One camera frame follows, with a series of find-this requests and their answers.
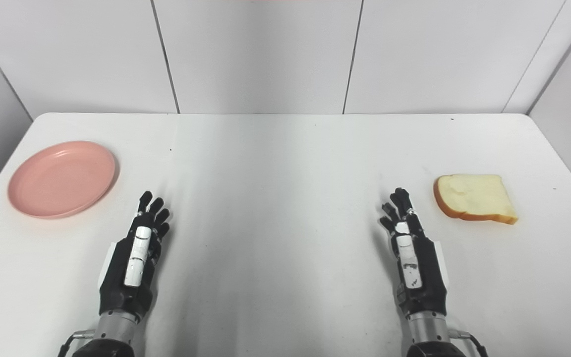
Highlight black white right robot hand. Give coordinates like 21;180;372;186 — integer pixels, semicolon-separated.
378;187;450;318

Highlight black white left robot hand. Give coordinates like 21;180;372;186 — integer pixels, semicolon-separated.
98;190;171;320

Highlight slice of bread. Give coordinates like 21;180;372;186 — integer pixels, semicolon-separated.
433;174;518;225

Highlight pink round plate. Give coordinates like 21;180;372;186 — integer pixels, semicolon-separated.
8;141;117;219

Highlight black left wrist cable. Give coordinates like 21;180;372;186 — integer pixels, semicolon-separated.
57;330;95;357

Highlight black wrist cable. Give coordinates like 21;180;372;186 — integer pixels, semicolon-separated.
448;330;489;357
57;330;95;357

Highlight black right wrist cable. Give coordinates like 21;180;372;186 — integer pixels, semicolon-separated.
448;330;489;357

